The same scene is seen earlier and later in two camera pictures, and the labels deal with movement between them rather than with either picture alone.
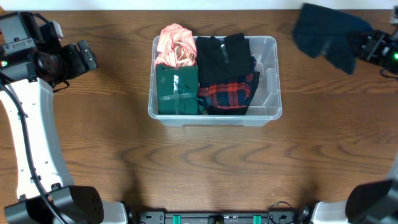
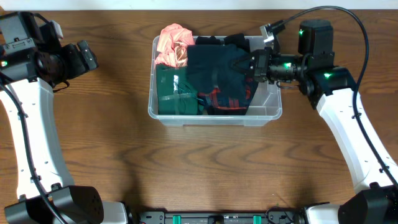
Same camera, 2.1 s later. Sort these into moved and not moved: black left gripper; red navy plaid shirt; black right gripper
Moved: black right gripper
Not moved: black left gripper; red navy plaid shirt
